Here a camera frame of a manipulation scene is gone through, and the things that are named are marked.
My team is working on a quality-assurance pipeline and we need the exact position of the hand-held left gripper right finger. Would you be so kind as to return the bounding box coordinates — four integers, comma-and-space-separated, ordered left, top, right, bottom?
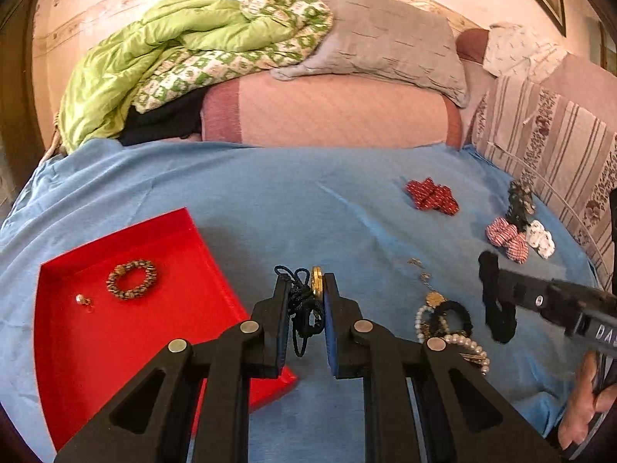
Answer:
322, 272, 562, 463

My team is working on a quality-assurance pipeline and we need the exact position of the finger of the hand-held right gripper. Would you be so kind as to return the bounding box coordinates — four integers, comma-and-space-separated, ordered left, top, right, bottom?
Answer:
496, 269, 556, 320

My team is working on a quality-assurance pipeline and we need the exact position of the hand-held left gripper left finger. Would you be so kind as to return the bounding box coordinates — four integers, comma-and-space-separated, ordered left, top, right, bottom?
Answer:
54, 274, 295, 463

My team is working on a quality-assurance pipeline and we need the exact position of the black cord gold pendant necklace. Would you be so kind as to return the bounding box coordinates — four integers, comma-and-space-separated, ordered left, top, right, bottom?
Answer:
275, 265, 326, 360

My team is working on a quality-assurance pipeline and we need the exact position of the black scrunchie with bead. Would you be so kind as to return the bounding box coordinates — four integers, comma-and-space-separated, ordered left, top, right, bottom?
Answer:
427, 300, 474, 343

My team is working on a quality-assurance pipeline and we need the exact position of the large pearl bracelet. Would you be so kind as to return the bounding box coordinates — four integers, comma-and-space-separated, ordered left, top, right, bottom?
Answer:
443, 332, 491, 377

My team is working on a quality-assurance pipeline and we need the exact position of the gold chain coin pendant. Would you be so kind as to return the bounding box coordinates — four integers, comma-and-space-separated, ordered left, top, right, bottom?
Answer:
406, 257, 447, 309

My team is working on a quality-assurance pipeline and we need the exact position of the brown beaded bracelet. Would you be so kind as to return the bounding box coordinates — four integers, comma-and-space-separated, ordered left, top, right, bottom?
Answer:
107, 259, 158, 301

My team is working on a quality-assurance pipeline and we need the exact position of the red tray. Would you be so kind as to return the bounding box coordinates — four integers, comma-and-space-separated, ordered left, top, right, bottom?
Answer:
35, 207, 298, 451

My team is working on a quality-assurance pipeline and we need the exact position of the person's right hand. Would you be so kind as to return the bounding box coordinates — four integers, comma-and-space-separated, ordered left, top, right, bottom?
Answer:
556, 352, 617, 450

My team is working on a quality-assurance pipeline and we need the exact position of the dark hair clip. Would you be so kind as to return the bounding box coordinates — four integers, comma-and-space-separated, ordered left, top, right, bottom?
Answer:
507, 181, 537, 232

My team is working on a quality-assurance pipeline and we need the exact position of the striped floral cushion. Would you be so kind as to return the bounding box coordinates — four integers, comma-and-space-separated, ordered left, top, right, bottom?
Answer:
470, 53, 617, 290

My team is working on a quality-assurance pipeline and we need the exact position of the pink bolster cushion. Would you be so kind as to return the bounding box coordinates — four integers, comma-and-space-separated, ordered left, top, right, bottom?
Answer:
200, 74, 464, 148

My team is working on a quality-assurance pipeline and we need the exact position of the black cloth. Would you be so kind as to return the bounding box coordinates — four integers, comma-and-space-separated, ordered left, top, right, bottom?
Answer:
118, 89, 206, 146

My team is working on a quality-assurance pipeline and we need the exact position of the white patterned cloth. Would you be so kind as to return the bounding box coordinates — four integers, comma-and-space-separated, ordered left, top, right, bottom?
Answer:
483, 22, 570, 83

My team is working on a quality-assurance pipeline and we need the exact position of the mauve cushion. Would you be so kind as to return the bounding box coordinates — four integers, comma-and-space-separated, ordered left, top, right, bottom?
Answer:
455, 29, 492, 66

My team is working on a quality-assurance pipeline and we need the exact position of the grey pillow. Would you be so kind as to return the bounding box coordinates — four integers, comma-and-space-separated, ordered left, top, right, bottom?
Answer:
270, 0, 470, 108

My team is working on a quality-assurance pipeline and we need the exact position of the beige cloth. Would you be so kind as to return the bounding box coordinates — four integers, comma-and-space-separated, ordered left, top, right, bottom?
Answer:
46, 111, 67, 157

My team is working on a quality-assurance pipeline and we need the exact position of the green patterned quilt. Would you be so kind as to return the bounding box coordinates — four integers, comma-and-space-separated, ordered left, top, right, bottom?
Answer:
60, 0, 334, 152

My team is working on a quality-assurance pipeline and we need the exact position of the wooden door with stained glass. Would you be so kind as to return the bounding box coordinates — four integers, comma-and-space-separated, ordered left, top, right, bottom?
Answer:
0, 0, 49, 169

